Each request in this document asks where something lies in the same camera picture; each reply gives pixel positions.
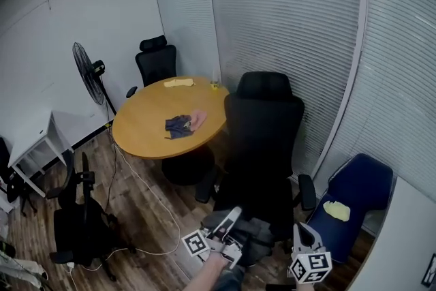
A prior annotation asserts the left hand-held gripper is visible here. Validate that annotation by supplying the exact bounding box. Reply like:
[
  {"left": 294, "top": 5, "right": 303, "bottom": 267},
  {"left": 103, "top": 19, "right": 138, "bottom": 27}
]
[{"left": 182, "top": 206, "right": 243, "bottom": 271}]

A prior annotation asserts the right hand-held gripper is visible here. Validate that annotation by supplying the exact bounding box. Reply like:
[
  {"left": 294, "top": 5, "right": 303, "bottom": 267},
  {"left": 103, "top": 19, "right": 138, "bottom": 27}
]
[{"left": 288, "top": 223, "right": 332, "bottom": 284}]

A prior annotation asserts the gray black backpack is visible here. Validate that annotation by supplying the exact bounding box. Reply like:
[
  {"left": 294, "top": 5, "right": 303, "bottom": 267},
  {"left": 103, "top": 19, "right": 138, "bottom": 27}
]
[{"left": 202, "top": 211, "right": 275, "bottom": 266}]

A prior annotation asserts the large black office chair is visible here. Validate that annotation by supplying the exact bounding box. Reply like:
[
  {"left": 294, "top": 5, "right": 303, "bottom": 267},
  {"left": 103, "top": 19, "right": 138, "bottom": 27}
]
[{"left": 195, "top": 71, "right": 317, "bottom": 266}]

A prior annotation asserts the person's left forearm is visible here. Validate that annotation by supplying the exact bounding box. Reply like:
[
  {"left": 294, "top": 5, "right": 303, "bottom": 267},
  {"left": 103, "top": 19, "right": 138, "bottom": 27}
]
[{"left": 182, "top": 254, "right": 229, "bottom": 291}]

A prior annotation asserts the blue armchair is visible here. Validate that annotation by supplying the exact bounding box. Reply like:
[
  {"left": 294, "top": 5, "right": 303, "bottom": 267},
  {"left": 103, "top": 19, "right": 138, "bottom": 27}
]
[{"left": 306, "top": 153, "right": 394, "bottom": 265}]

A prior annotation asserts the crumpled yellow cloth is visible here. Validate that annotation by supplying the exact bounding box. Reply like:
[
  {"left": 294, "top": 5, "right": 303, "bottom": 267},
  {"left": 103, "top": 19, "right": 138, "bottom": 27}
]
[{"left": 322, "top": 200, "right": 351, "bottom": 222}]

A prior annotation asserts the person's leg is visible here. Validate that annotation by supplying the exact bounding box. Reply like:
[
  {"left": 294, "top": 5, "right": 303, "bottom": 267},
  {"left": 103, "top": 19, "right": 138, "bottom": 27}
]
[{"left": 217, "top": 265, "right": 246, "bottom": 291}]

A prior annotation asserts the white curved desk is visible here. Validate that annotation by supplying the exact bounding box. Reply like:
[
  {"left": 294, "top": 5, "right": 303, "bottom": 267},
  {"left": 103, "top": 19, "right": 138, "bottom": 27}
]
[{"left": 347, "top": 177, "right": 436, "bottom": 291}]

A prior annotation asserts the dark blue cloth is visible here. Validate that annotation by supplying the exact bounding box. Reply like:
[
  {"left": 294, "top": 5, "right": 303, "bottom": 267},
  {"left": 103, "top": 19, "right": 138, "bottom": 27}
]
[{"left": 165, "top": 114, "right": 195, "bottom": 140}]

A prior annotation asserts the pink cloth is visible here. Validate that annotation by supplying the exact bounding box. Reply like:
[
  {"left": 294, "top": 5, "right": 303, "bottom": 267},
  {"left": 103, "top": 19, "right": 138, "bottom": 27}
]
[{"left": 189, "top": 108, "right": 208, "bottom": 130}]

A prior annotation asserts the black white patterned board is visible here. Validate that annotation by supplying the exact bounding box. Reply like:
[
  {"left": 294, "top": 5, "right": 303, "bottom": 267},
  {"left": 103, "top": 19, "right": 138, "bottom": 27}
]
[{"left": 421, "top": 254, "right": 436, "bottom": 287}]

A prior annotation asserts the round wooden table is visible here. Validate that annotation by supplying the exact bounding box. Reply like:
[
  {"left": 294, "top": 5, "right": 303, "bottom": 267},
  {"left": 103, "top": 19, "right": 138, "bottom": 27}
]
[{"left": 112, "top": 76, "right": 230, "bottom": 187}]

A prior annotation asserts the small clear bottle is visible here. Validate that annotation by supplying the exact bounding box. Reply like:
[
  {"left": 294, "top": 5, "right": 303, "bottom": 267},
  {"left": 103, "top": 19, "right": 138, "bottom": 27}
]
[{"left": 210, "top": 67, "right": 221, "bottom": 91}]

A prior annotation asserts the long yellow cloth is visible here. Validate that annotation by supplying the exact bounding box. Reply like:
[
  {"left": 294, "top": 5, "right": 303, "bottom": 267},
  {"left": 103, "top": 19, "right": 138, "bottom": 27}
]
[{"left": 163, "top": 77, "right": 197, "bottom": 89}]

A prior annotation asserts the black standing fan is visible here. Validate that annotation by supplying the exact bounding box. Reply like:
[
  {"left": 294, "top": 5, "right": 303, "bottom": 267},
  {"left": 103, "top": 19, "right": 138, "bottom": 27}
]
[{"left": 72, "top": 42, "right": 119, "bottom": 117}]

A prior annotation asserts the wide white venetian blind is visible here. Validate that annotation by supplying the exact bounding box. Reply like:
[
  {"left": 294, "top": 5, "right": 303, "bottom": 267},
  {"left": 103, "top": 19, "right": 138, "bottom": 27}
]
[{"left": 204, "top": 0, "right": 367, "bottom": 178}]

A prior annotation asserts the white rectangular desk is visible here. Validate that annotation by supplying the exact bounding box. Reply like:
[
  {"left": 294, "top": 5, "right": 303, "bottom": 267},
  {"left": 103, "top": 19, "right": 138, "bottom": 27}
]
[{"left": 7, "top": 110, "right": 74, "bottom": 198}]

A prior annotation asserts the narrow white venetian blind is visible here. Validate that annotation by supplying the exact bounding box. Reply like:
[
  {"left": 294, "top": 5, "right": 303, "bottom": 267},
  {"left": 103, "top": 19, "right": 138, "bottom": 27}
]
[{"left": 148, "top": 0, "right": 221, "bottom": 82}]

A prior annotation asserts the white floor cable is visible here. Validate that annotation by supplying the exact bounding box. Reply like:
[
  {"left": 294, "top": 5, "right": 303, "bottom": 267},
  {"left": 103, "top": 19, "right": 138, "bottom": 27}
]
[{"left": 66, "top": 141, "right": 182, "bottom": 272}]

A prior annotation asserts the black floor cable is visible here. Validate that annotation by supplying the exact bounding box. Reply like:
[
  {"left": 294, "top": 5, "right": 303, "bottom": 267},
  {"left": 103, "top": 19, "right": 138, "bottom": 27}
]
[{"left": 102, "top": 125, "right": 119, "bottom": 215}]

